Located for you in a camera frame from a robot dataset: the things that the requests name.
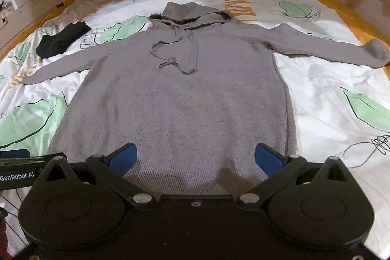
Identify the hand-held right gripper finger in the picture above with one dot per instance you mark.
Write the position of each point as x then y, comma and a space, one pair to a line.
268, 156

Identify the black folded cloth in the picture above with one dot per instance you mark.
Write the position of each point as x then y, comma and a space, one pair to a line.
62, 39

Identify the white leaf print bed sheet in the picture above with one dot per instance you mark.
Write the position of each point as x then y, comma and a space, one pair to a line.
329, 89

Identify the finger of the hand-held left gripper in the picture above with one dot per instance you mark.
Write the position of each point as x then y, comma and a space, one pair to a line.
13, 153

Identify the grey hoodie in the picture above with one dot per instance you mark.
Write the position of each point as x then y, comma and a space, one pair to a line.
182, 113

